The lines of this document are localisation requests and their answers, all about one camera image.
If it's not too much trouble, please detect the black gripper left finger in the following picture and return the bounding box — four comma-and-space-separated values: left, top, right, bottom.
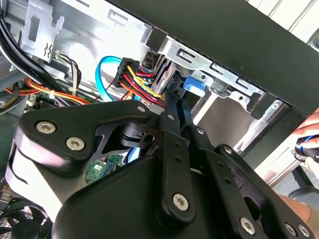
4, 91, 197, 226

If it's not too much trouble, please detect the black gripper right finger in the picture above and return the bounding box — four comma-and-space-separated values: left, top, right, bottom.
177, 98, 315, 239

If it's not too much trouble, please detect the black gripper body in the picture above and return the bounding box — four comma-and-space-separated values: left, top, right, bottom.
51, 149, 315, 239

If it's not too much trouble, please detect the round black tool blue ring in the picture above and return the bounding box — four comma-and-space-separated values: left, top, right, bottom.
294, 134, 319, 164

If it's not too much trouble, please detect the person's hand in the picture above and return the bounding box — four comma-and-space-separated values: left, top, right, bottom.
296, 115, 319, 140

